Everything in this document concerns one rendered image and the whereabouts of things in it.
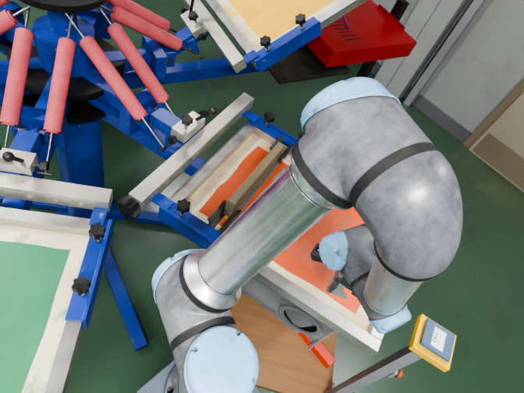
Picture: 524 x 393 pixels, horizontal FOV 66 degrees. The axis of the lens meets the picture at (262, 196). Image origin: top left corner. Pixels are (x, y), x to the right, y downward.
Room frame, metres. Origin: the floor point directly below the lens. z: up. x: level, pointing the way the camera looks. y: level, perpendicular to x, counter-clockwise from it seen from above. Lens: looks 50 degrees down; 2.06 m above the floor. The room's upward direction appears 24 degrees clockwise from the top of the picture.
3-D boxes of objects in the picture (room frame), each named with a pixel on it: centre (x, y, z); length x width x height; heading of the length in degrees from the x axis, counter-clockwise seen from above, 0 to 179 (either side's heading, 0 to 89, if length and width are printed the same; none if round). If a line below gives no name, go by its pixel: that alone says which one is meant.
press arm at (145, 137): (0.98, 0.26, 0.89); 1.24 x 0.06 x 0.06; 79
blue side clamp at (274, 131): (1.22, 0.02, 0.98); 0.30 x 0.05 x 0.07; 79
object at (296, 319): (0.71, -0.18, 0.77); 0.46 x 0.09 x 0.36; 79
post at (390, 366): (0.67, -0.69, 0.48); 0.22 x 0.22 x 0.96; 79
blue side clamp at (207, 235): (0.67, 0.13, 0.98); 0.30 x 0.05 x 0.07; 79
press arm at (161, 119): (1.01, 0.39, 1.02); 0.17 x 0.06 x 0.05; 79
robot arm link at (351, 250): (0.52, -0.22, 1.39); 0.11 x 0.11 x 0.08; 43
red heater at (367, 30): (2.17, -0.06, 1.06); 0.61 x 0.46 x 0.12; 139
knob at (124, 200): (0.64, 0.35, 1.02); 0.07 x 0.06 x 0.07; 79
